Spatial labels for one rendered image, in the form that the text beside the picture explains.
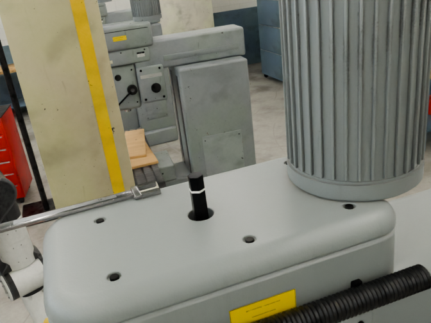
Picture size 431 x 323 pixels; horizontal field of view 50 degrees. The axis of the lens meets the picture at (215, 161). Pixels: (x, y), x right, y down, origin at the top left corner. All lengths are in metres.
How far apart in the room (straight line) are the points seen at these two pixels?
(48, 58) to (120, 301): 1.84
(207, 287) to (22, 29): 1.87
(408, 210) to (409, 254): 0.14
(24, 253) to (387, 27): 1.11
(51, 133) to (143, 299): 1.88
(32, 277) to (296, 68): 1.02
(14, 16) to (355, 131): 1.86
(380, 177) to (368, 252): 0.10
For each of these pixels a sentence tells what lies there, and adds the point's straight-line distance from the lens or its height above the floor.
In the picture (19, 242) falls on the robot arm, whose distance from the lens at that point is 1.39.
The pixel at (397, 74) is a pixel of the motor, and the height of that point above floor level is 2.06.
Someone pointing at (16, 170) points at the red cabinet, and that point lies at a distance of 5.37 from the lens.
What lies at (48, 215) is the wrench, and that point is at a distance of 0.73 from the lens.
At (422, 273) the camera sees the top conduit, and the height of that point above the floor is 1.80.
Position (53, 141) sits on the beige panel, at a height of 1.49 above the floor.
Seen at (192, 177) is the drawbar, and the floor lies 1.95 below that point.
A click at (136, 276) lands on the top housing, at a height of 1.89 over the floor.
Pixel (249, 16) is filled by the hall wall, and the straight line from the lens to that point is 10.43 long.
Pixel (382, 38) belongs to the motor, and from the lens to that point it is 0.60.
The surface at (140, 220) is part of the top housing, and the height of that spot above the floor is 1.89.
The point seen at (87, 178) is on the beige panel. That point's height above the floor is 1.26.
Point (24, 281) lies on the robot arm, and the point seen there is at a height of 1.47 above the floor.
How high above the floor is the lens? 2.21
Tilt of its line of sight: 23 degrees down
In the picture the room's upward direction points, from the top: 7 degrees counter-clockwise
